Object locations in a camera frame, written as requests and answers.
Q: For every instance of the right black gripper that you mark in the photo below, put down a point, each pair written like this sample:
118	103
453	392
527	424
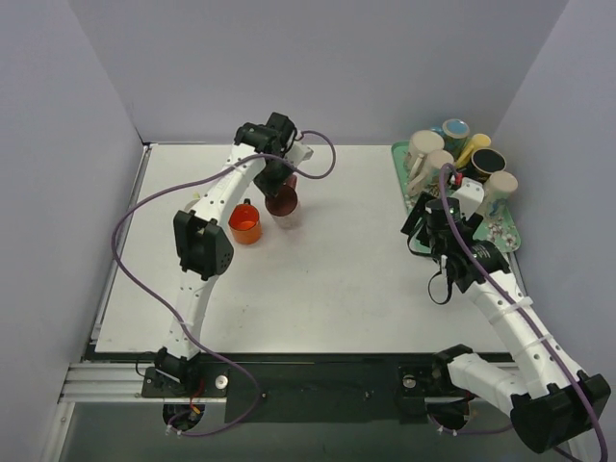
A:
423	226

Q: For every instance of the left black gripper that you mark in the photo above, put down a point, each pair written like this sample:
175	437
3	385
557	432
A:
271	178

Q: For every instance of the pink patterned mug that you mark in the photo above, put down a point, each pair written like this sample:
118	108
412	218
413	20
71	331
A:
284	208

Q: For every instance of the orange mug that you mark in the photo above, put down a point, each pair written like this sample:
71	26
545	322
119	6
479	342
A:
244	223

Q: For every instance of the pale yellow mug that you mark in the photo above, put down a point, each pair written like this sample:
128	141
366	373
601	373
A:
195	198

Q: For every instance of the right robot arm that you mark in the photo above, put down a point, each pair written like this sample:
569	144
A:
551	399

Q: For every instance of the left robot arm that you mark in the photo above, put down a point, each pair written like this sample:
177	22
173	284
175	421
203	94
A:
262	155

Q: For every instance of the beige floral mug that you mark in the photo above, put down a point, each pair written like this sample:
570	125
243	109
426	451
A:
429	171

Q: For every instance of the beige mug rear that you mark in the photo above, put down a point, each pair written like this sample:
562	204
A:
421	143

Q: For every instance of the cream floral mug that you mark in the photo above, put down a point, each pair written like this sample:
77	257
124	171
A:
497	190

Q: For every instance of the black mug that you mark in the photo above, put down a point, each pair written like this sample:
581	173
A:
481	165

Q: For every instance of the blue teal mug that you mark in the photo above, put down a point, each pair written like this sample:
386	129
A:
455	132

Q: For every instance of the green serving tray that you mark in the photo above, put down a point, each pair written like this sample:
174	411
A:
501	231

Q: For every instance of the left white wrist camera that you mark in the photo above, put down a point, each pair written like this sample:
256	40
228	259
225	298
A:
298	153

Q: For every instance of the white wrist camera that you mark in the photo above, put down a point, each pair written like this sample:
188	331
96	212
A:
470	195
298	153

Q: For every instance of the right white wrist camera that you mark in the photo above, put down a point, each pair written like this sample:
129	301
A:
470	195

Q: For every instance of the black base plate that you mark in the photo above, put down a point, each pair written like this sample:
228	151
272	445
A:
299	388

